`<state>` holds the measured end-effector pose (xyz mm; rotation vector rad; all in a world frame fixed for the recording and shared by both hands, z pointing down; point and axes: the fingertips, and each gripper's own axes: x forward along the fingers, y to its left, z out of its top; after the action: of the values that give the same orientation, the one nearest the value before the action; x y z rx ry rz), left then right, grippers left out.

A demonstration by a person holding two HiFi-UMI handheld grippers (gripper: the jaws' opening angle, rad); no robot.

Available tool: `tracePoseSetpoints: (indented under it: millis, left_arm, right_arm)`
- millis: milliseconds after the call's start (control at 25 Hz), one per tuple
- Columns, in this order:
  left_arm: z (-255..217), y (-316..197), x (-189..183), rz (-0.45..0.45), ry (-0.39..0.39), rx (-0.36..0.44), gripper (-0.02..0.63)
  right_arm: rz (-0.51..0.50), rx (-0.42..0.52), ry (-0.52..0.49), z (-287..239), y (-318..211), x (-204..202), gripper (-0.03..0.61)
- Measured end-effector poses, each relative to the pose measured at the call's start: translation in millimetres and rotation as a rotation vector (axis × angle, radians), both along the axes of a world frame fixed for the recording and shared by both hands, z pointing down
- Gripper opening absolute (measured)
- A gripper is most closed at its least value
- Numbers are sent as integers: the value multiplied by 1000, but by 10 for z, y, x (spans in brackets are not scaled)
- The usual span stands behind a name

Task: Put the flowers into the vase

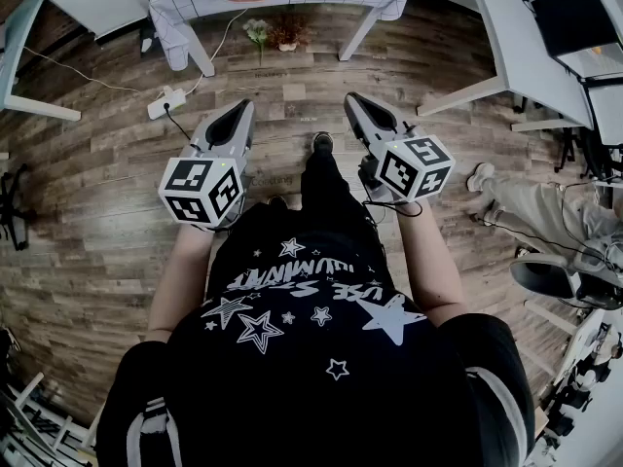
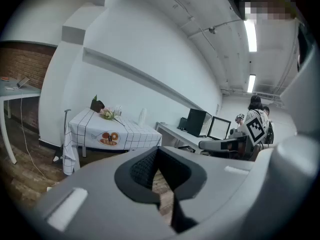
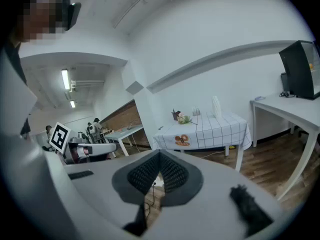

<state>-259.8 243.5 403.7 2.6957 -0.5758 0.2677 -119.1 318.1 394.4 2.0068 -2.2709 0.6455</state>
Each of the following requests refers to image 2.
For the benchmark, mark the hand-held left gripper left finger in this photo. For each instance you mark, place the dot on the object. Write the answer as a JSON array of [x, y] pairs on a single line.
[[95, 204]]

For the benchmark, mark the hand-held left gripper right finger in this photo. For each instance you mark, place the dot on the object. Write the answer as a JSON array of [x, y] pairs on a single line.
[[225, 196]]

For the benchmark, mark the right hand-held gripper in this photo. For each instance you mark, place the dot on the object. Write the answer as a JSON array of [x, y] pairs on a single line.
[[255, 131]]

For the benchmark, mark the white ribbed vase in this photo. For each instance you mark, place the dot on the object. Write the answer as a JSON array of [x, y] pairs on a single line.
[[142, 116]]

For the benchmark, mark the pink and cream flowers bouquet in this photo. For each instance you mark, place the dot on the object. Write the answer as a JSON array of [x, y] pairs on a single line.
[[108, 113]]

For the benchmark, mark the black framed white monitor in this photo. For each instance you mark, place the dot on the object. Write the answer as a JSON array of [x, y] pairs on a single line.
[[220, 128]]

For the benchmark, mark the black computer monitor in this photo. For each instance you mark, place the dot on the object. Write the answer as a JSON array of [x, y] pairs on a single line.
[[197, 122]]

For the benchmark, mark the black pouch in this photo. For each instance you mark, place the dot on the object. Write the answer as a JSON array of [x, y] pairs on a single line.
[[182, 124]]

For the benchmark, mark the long white desk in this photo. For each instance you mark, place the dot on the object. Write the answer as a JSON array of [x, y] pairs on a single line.
[[175, 132]]

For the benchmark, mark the long ceiling light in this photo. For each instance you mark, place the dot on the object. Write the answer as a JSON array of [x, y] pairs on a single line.
[[250, 35], [251, 83]]

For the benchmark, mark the white checked cloth table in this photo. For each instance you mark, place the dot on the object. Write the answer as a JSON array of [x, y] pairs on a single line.
[[135, 131]]

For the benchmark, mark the grey metal stand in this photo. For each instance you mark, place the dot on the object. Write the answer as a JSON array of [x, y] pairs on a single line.
[[66, 121]]

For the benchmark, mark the brown wooden box with plant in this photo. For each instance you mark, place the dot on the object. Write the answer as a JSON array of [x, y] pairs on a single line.
[[97, 105]]

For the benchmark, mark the small white desk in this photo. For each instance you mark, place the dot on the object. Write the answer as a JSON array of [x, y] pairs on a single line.
[[15, 92]]

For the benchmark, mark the grey tablet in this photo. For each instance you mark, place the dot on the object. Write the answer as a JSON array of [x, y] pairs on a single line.
[[23, 82]]

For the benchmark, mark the ceiling dome camera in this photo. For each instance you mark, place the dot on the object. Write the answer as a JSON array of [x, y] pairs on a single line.
[[212, 30]]

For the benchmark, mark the black head-mounted camera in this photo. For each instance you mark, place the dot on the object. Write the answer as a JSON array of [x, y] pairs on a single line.
[[235, 1]]

